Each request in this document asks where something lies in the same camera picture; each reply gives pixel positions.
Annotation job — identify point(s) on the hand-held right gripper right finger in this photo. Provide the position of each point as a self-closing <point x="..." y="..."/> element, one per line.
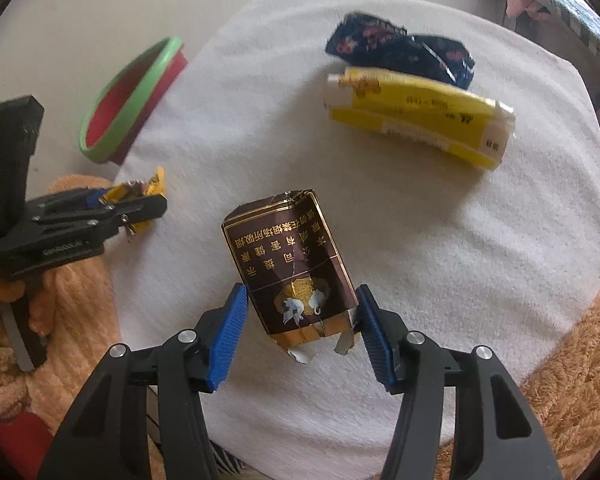
<point x="375" y="340"/>

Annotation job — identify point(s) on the brown cigarette pack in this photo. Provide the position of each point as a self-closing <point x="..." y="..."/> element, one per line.
<point x="285" y="260"/>

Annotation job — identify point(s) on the white towel mat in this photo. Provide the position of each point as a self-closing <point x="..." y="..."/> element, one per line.
<point x="430" y="235"/>

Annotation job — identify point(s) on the golden foil wrapper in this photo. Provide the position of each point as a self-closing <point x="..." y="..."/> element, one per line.
<point x="152" y="185"/>

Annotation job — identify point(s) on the yellow cigarette box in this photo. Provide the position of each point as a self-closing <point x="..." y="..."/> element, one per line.
<point x="420" y="110"/>

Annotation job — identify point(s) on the dark floral wrapper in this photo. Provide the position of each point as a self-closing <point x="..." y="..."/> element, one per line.
<point x="380" y="40"/>

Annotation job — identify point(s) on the person's left hand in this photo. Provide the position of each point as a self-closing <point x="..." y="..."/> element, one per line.
<point x="42" y="310"/>

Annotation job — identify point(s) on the zebra striped cloth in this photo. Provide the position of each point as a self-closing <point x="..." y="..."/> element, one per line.
<point x="227" y="465"/>

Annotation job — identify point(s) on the red bin with green rim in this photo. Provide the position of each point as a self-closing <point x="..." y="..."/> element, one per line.
<point x="115" y="105"/>

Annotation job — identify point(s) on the red object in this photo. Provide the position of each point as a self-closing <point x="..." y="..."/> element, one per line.
<point x="20" y="450"/>

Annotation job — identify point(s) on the blue patterned quilt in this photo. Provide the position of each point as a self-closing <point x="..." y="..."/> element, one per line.
<point x="570" y="0"/>

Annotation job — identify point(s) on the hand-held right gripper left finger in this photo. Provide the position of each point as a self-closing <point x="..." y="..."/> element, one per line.
<point x="227" y="340"/>

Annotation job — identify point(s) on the tan plush blanket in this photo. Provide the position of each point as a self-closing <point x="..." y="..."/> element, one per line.
<point x="570" y="375"/>

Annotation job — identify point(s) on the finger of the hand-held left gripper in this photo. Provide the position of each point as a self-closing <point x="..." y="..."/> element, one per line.
<point x="140" y="208"/>
<point x="70" y="202"/>

